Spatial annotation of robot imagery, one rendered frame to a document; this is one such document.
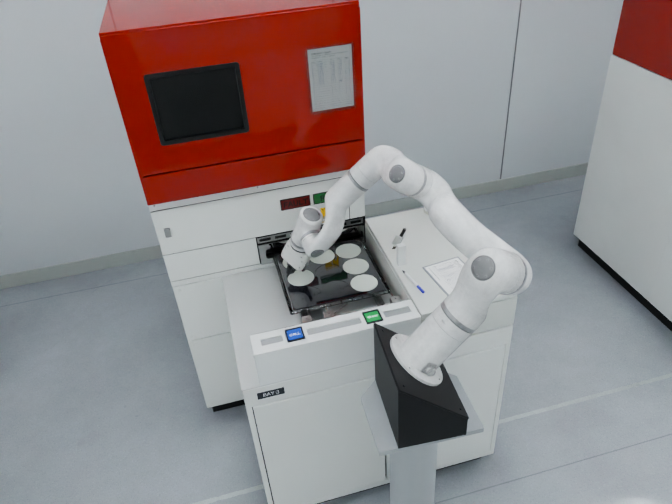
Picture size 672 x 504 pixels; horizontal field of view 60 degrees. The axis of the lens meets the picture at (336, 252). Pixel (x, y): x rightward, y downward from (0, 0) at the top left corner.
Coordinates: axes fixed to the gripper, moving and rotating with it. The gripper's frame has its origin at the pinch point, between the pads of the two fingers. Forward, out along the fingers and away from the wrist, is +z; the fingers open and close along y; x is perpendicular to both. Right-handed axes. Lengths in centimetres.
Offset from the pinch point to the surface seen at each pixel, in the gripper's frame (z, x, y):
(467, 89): 23, 222, -30
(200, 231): 2.0, -13.1, -35.2
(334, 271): -3.6, 9.9, 12.8
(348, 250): -2.2, 23.8, 9.5
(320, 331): -17.2, -23.6, 28.6
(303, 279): -0.7, -0.4, 6.5
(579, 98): 19, 291, 27
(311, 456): 35, -33, 51
